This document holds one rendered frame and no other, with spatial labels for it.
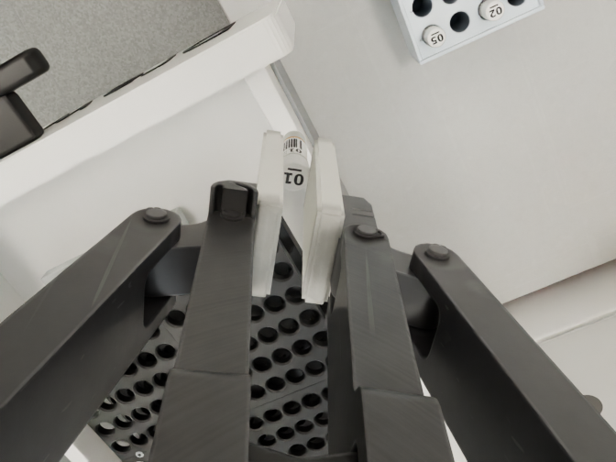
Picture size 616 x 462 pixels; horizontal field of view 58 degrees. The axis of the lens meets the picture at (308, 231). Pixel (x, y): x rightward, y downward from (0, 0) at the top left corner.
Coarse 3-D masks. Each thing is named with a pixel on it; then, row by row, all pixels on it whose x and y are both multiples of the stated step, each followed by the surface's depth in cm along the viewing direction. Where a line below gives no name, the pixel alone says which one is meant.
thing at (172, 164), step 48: (240, 96) 34; (288, 96) 30; (144, 144) 35; (192, 144) 35; (240, 144) 35; (48, 192) 36; (96, 192) 36; (144, 192) 36; (192, 192) 36; (288, 192) 36; (0, 240) 38; (48, 240) 38; (96, 240) 38; (0, 288) 38
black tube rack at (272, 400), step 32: (288, 256) 32; (288, 288) 32; (256, 320) 33; (288, 320) 37; (320, 320) 33; (160, 352) 35; (256, 352) 34; (288, 352) 38; (320, 352) 34; (128, 384) 35; (160, 384) 36; (256, 384) 35; (288, 384) 35; (320, 384) 36; (96, 416) 36; (128, 416) 36; (256, 416) 40; (288, 416) 37; (320, 416) 41; (128, 448) 38; (288, 448) 38; (320, 448) 38
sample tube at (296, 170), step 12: (288, 132) 25; (300, 132) 25; (288, 144) 23; (300, 144) 23; (288, 156) 21; (300, 156) 22; (288, 168) 21; (300, 168) 21; (288, 180) 21; (300, 180) 21
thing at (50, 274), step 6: (174, 210) 36; (180, 210) 37; (180, 216) 36; (186, 222) 37; (84, 252) 38; (72, 258) 38; (60, 264) 38; (66, 264) 38; (48, 270) 39; (54, 270) 38; (60, 270) 38; (48, 276) 38; (54, 276) 38; (48, 282) 38
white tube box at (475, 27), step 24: (408, 0) 35; (432, 0) 35; (456, 0) 35; (480, 0) 35; (504, 0) 35; (528, 0) 35; (408, 24) 36; (432, 24) 36; (456, 24) 38; (480, 24) 36; (504, 24) 36; (408, 48) 39; (432, 48) 36; (456, 48) 36
